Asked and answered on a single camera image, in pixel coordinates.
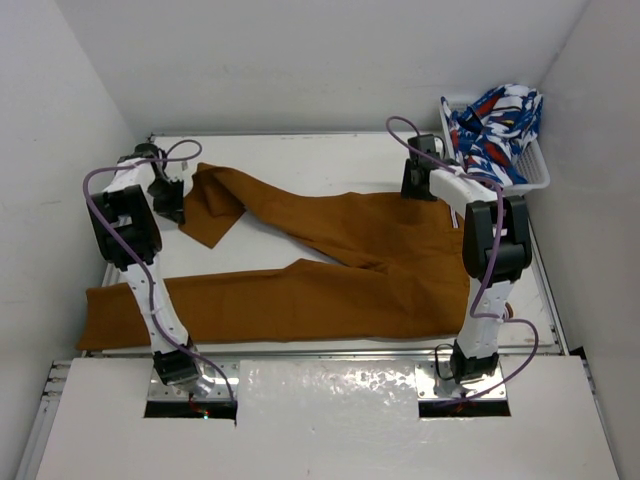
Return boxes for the white plastic basket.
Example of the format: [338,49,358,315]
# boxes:
[439,105,550,195]

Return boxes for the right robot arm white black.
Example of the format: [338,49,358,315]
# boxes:
[401,134,532,383]

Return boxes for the blue red white patterned garment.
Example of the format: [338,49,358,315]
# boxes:
[440,84,544,188]

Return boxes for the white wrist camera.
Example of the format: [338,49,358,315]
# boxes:
[434,136,446,157]
[166,161,191,181]

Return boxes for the right silver arm base plate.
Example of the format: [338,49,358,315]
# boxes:
[415,358,507,402]

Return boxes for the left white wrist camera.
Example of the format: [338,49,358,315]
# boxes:
[166,161,191,181]

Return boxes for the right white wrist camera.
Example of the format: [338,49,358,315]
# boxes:
[434,136,446,157]

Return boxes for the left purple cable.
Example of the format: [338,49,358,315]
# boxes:
[81,138,236,409]

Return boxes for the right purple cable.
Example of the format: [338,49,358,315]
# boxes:
[386,115,540,404]

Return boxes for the brown trousers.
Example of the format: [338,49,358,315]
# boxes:
[74,161,473,352]

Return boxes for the purple cable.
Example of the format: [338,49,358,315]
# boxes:
[81,138,236,409]
[386,115,540,404]

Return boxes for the left silver arm base plate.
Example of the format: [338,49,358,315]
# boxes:
[147,358,240,402]

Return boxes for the white front cover panel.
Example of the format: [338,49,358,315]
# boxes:
[38,357,617,479]

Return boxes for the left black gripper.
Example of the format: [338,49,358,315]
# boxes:
[148,178,185,225]

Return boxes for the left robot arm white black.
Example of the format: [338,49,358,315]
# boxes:
[83,143,201,388]

